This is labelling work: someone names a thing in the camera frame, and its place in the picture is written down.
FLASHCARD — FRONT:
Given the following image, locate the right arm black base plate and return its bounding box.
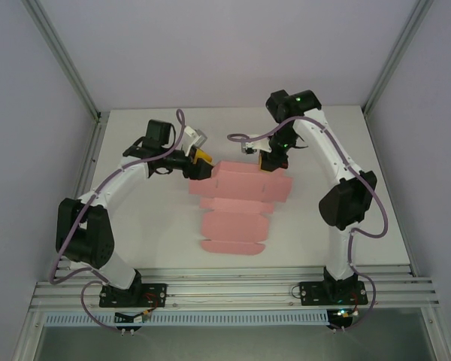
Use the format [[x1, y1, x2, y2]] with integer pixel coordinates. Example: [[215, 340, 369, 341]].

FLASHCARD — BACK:
[[299, 281, 369, 306]]

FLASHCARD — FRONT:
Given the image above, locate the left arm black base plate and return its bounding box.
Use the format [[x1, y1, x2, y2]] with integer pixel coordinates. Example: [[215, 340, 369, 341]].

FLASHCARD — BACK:
[[98, 281, 169, 308]]

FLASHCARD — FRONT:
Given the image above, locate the grey metal panel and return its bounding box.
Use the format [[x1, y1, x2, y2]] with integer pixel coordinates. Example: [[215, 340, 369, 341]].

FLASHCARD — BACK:
[[33, 325, 437, 361]]

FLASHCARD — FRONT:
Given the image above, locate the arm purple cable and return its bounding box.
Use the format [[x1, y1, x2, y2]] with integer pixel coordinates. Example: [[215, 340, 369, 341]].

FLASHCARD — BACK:
[[47, 108, 187, 332], [227, 114, 391, 334]]

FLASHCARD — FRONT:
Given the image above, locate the light blue slotted cable duct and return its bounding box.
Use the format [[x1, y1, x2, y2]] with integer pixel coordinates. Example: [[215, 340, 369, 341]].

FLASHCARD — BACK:
[[44, 310, 331, 327]]

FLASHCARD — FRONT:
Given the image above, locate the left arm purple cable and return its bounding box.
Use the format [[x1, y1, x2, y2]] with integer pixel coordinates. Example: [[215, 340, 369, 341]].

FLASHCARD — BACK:
[[47, 108, 187, 332]]

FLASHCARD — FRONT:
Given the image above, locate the aluminium frame post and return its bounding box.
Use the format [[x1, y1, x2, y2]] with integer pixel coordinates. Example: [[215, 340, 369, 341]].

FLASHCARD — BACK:
[[362, 0, 437, 118], [22, 0, 103, 122]]

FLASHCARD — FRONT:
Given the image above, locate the aluminium table side rail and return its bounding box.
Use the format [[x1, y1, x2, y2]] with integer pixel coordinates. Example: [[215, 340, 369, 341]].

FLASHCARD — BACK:
[[49, 112, 107, 281]]

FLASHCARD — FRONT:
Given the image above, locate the aluminium mounting rail bed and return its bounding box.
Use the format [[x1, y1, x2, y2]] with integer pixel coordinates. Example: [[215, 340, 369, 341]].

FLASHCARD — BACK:
[[29, 265, 441, 314]]

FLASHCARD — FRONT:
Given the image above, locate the short aluminium frame leg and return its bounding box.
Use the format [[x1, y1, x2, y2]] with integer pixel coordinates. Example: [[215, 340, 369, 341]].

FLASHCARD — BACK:
[[11, 311, 48, 361], [420, 310, 451, 361]]

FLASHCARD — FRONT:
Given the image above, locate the pink paper box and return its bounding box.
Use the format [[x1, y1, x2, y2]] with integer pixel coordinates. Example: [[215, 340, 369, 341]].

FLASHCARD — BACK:
[[189, 160, 293, 257]]

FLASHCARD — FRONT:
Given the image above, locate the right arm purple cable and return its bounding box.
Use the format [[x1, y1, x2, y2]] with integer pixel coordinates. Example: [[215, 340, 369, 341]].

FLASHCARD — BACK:
[[227, 114, 391, 334]]

